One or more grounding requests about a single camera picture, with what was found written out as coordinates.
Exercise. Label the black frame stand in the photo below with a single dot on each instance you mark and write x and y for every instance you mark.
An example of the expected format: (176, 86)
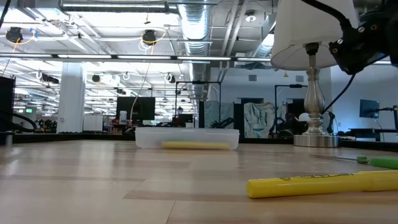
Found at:
(199, 82)
(290, 86)

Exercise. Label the white square pillar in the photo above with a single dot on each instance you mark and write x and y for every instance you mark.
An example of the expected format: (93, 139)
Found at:
(71, 99)

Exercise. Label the silver ventilation duct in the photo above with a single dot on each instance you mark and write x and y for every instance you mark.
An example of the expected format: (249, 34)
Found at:
(195, 28)

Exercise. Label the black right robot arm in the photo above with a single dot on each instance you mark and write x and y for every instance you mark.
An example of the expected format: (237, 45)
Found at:
(392, 31)

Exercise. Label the white shade table lamp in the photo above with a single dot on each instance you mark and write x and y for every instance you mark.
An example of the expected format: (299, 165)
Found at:
(295, 37)

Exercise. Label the white canister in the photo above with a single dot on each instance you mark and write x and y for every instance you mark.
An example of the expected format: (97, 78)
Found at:
(123, 117)

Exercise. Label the wall mounted screen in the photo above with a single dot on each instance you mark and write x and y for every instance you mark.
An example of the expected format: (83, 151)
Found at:
(369, 109)

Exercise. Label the green scissors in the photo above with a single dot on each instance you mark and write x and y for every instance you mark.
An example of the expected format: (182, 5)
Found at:
(382, 162)

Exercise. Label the black aluminium table frame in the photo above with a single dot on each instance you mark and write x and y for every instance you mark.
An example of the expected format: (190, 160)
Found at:
(77, 137)

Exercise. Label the printed curtain panel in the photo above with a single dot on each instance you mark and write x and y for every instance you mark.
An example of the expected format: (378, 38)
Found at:
(214, 113)
(258, 118)

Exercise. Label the clear plastic supply box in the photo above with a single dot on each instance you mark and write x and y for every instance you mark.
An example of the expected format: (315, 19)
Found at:
(186, 135)

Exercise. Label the black computer monitor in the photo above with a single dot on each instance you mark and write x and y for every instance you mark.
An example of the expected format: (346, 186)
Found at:
(136, 109)

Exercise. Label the yellow highlighter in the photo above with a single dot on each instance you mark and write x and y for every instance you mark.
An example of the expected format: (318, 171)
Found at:
(196, 145)
(311, 186)

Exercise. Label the long ceiling light bar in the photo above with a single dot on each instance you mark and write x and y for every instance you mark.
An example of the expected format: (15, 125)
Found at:
(143, 57)

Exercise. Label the white cabinet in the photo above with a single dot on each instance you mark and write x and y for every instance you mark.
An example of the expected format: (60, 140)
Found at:
(93, 123)

